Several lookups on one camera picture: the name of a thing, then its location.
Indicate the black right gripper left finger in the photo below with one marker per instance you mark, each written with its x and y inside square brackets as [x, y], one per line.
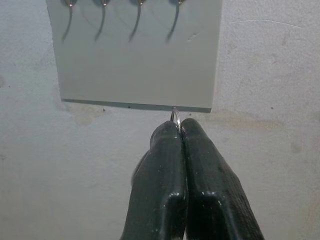
[160, 180]

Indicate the white hook board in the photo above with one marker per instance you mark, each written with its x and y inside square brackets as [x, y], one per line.
[135, 70]

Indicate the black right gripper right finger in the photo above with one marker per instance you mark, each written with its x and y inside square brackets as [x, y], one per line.
[212, 190]

